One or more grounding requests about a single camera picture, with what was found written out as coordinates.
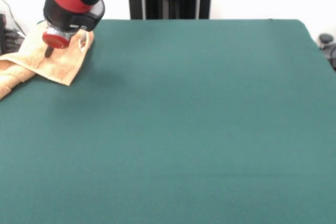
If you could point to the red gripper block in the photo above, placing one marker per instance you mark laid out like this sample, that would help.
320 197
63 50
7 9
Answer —
56 40

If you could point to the tan terry towel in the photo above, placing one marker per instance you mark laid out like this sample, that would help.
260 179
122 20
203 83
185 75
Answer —
57 64

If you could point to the dark green table cloth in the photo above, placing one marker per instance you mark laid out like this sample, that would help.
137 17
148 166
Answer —
183 129

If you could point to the grey office chair base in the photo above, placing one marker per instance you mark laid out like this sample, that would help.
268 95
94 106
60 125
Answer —
326 39

